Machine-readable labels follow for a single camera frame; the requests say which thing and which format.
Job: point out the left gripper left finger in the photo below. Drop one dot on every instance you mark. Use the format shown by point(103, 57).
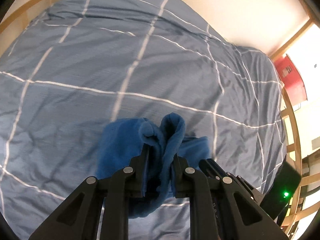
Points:
point(99, 208)

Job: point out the wooden bed frame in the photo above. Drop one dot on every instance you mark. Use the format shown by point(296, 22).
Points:
point(295, 129)

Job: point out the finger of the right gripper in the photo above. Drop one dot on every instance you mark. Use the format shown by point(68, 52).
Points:
point(211, 169)

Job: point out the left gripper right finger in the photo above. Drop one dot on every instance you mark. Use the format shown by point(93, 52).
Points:
point(220, 208)

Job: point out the blue checked duvet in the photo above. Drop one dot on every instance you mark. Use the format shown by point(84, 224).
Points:
point(140, 92)

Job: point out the red box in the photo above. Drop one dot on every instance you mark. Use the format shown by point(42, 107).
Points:
point(291, 79)

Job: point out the blue fleece pants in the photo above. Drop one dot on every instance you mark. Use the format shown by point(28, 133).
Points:
point(124, 139)

